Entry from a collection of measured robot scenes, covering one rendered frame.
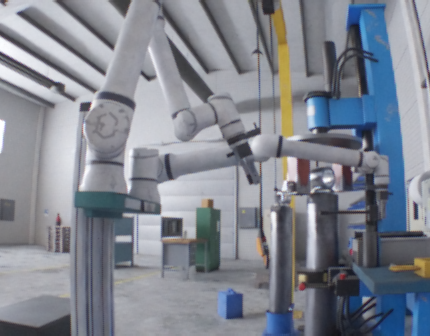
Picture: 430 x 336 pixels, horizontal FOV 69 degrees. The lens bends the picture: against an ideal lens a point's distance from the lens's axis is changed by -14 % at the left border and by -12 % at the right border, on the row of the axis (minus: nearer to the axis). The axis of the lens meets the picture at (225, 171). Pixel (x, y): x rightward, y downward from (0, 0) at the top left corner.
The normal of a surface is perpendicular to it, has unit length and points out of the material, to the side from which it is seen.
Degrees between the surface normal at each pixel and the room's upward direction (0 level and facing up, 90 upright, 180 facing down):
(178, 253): 90
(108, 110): 93
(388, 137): 90
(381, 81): 90
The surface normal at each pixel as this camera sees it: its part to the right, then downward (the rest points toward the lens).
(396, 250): -0.25, -0.15
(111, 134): 0.34, 0.04
